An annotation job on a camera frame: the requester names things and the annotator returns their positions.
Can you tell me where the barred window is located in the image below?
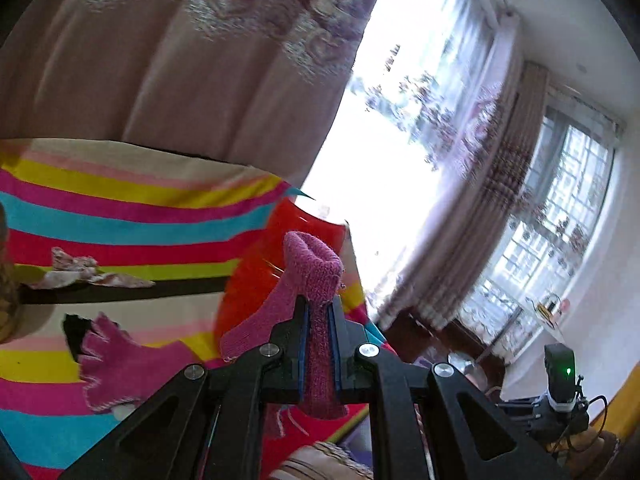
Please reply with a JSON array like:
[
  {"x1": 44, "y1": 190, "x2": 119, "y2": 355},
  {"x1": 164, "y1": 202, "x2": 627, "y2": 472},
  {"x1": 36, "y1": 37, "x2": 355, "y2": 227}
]
[{"x1": 477, "y1": 104, "x2": 623, "y2": 333}]

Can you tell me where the round metal object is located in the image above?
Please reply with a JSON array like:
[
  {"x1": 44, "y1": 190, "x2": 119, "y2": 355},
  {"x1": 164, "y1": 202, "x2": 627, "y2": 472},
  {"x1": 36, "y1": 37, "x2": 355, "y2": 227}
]
[{"x1": 446, "y1": 351, "x2": 485, "y2": 377}]

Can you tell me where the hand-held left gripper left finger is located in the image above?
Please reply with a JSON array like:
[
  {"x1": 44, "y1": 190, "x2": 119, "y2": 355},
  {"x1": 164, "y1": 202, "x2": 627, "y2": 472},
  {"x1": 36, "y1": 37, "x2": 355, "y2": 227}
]
[{"x1": 60, "y1": 295, "x2": 308, "y2": 480}]

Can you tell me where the black cloth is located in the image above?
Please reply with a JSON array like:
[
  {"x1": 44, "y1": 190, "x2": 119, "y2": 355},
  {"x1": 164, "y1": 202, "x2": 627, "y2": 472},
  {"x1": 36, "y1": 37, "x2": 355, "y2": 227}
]
[{"x1": 61, "y1": 312, "x2": 93, "y2": 363}]

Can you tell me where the beige striped cushion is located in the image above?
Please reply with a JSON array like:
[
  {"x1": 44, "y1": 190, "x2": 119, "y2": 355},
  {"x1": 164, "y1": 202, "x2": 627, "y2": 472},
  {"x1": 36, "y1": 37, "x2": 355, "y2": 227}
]
[{"x1": 269, "y1": 441, "x2": 373, "y2": 480}]

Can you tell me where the gold patterned object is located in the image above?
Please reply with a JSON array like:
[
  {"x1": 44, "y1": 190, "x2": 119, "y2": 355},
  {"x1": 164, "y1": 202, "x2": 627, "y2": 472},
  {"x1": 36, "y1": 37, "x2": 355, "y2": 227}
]
[{"x1": 0, "y1": 204, "x2": 24, "y2": 347}]

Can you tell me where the magenta knitted sock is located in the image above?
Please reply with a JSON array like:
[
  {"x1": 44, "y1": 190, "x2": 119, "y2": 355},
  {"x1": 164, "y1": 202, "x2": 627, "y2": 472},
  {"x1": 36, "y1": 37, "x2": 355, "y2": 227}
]
[{"x1": 219, "y1": 230, "x2": 351, "y2": 421}]

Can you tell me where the sheer patterned curtain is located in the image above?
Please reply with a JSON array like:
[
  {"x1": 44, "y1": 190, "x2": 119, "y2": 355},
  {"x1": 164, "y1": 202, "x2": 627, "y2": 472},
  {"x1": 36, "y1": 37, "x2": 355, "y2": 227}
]
[{"x1": 350, "y1": 67, "x2": 551, "y2": 331}]

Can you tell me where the pink patterned curtain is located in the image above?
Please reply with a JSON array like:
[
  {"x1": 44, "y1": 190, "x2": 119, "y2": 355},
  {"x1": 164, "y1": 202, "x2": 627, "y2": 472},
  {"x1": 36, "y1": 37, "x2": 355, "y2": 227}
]
[{"x1": 0, "y1": 0, "x2": 398, "y2": 191}]

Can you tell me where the magenta knitted glove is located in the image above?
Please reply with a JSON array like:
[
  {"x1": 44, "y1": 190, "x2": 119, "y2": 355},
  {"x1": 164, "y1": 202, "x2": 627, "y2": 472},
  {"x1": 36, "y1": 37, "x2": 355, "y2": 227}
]
[{"x1": 77, "y1": 311, "x2": 202, "y2": 416}]

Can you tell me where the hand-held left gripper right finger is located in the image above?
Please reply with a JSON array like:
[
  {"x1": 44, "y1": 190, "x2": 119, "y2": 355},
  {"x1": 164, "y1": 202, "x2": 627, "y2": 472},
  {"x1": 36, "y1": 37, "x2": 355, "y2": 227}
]
[{"x1": 327, "y1": 295, "x2": 571, "y2": 480}]

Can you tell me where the dark wooden cabinet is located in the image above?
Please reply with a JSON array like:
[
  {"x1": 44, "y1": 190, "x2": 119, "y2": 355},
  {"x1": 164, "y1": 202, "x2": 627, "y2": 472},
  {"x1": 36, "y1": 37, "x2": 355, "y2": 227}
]
[{"x1": 377, "y1": 307, "x2": 496, "y2": 378}]

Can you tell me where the floral patterned cloth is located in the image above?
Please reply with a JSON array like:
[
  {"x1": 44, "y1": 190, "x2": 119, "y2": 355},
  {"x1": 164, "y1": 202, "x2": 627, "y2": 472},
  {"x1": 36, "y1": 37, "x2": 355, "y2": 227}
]
[{"x1": 26, "y1": 246, "x2": 157, "y2": 292}]

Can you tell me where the black cable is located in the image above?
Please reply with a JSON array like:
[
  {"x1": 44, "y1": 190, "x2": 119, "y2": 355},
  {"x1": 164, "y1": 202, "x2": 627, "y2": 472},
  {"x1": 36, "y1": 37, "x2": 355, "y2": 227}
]
[{"x1": 549, "y1": 394, "x2": 610, "y2": 457}]

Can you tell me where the striped colourful blanket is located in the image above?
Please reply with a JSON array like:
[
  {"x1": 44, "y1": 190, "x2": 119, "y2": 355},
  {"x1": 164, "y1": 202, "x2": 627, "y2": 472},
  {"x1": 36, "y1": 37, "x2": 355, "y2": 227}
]
[{"x1": 0, "y1": 137, "x2": 386, "y2": 480}]

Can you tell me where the red plastic container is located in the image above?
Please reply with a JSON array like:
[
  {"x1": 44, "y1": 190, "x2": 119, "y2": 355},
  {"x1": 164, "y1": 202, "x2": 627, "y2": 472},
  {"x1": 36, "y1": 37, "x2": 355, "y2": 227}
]
[{"x1": 214, "y1": 199, "x2": 352, "y2": 357}]

